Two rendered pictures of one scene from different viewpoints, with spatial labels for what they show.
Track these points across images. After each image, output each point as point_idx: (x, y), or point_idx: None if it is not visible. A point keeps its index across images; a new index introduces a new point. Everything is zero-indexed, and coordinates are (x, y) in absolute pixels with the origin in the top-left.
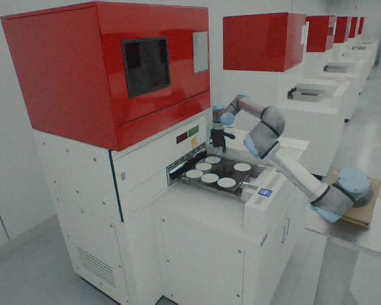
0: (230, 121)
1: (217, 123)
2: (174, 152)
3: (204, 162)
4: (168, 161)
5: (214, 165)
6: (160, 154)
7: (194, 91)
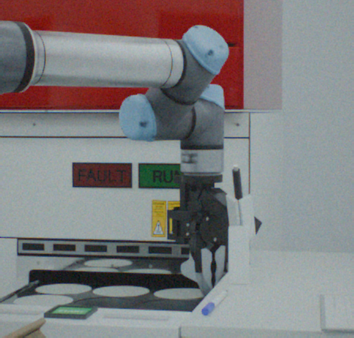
0: (131, 122)
1: (180, 149)
2: (59, 207)
3: (152, 289)
4: (30, 223)
5: (137, 297)
6: (0, 189)
7: (139, 30)
